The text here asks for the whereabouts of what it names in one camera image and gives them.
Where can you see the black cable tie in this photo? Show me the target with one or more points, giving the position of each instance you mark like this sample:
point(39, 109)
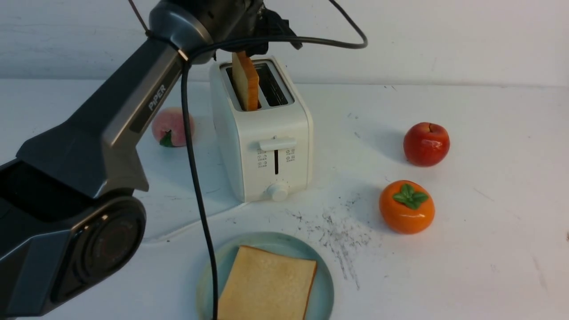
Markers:
point(138, 15)

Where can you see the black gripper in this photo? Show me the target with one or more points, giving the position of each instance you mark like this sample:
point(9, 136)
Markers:
point(257, 22)

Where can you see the red apple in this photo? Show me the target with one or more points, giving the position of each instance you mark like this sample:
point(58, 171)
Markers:
point(426, 144)

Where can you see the white two-slot toaster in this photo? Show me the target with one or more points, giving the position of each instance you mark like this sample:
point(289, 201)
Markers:
point(268, 153)

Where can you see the pink peach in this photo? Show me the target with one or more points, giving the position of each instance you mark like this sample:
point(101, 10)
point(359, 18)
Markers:
point(168, 128)

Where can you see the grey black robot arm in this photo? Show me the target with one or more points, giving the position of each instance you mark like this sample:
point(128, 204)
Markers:
point(69, 219)

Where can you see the orange persimmon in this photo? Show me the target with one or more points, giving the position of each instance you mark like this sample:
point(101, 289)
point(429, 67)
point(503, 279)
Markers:
point(406, 207)

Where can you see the light green plate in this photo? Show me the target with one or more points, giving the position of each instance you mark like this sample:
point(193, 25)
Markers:
point(322, 296)

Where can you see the toast slice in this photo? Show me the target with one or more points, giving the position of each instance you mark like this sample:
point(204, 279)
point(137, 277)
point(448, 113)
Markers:
point(245, 81)
point(266, 286)

